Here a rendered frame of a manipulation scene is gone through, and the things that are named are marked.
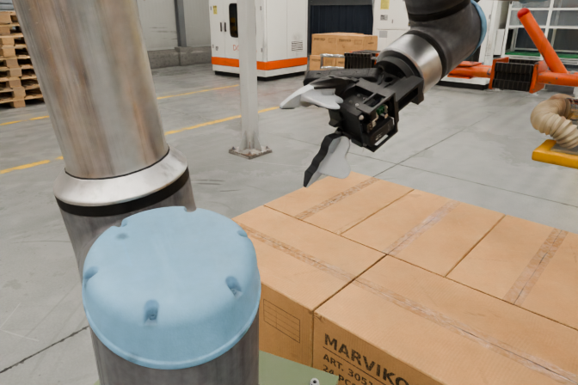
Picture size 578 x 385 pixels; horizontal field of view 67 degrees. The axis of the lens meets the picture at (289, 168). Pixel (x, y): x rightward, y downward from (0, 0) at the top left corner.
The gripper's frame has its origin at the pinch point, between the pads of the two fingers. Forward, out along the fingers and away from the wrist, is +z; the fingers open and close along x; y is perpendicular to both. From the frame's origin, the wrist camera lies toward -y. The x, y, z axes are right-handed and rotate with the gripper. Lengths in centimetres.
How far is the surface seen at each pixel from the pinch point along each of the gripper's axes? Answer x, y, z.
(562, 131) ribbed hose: 20, 18, -43
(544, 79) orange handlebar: 18, 10, -52
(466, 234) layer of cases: 104, -10, -67
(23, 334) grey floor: 116, -123, 84
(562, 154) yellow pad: 21.4, 20.4, -39.5
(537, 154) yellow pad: 22.0, 17.1, -37.9
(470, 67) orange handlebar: 19, -4, -50
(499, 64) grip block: 16, 2, -50
